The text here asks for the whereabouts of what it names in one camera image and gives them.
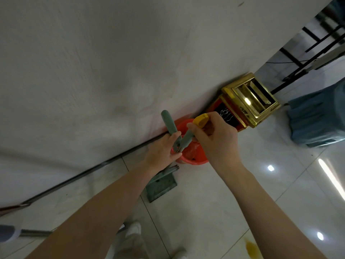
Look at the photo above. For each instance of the red plastic bucket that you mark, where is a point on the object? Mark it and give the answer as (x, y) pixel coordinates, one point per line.
(194, 157)

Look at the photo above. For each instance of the person's left fingers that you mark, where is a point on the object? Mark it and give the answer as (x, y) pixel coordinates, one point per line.
(172, 138)

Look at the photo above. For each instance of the gold trash bin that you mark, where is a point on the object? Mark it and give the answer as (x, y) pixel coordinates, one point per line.
(249, 102)

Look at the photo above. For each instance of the person's right hand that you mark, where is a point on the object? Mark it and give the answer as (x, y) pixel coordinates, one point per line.
(219, 144)

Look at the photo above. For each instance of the person's left forearm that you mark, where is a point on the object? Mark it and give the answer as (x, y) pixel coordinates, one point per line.
(102, 213)

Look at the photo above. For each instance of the dark metal baseboard strip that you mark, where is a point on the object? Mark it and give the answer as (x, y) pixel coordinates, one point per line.
(80, 173)

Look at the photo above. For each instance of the person's right thumb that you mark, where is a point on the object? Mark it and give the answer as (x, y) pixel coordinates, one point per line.
(196, 130)

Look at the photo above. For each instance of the person's right forearm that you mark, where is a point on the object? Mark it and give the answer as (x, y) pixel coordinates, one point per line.
(269, 213)

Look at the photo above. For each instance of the grey mop pole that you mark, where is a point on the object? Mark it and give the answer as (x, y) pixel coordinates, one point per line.
(16, 232)

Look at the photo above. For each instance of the beige trouser leg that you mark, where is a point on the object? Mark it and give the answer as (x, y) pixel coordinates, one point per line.
(132, 248)

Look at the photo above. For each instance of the green dustpan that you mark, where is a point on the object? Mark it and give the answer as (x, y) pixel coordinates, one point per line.
(161, 186)

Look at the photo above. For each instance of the person's left hand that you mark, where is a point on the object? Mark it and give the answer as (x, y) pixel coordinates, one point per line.
(160, 153)

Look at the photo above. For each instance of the black metal table frame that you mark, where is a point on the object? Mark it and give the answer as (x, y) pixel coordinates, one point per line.
(310, 40)

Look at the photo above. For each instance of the white shoe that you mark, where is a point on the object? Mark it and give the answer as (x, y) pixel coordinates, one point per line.
(134, 228)

